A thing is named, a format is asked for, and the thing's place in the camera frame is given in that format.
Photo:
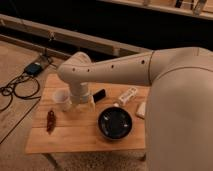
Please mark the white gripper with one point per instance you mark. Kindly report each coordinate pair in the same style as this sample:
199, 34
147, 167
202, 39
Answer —
79, 94

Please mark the black eraser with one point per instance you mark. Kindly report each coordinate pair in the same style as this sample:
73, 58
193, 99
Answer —
99, 95

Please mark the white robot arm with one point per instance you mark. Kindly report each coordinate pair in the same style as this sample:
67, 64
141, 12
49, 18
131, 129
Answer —
179, 107

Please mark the translucent plastic cup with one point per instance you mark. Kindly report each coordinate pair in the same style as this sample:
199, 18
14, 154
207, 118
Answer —
62, 98

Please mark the black bowl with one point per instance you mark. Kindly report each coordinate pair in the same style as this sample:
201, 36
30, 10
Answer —
114, 123

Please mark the white plastic bottle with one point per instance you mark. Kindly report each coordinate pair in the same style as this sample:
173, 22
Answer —
127, 95

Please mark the wooden table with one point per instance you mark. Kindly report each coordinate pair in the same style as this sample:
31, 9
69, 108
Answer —
77, 130

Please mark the dried red chili pepper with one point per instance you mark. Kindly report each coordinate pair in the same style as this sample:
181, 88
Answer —
51, 120

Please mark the white sponge block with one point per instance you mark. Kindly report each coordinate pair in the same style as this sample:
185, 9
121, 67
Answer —
141, 110

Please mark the blue power adapter box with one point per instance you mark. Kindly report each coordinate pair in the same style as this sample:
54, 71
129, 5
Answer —
33, 69

